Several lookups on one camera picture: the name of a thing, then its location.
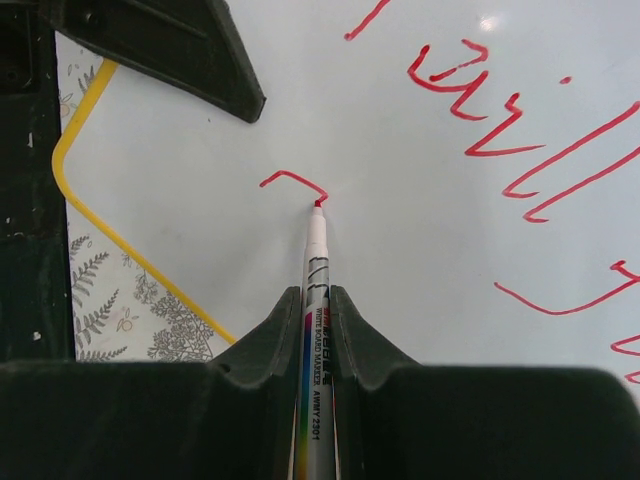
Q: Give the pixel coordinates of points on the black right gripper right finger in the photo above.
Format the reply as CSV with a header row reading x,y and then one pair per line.
x,y
399,419

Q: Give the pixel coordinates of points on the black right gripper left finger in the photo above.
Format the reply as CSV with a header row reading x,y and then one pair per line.
x,y
229,418

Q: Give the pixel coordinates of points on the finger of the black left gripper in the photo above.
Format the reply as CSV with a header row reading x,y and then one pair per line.
x,y
192,45

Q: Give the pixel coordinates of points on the red whiteboard marker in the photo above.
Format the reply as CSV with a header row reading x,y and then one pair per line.
x,y
314,454

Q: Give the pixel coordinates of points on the yellow framed whiteboard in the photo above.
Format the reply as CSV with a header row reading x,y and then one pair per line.
x,y
481,160

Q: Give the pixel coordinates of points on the floral patterned tablecloth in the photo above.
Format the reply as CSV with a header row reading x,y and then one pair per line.
x,y
120,313

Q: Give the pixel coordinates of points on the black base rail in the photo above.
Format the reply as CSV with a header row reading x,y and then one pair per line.
x,y
36,312

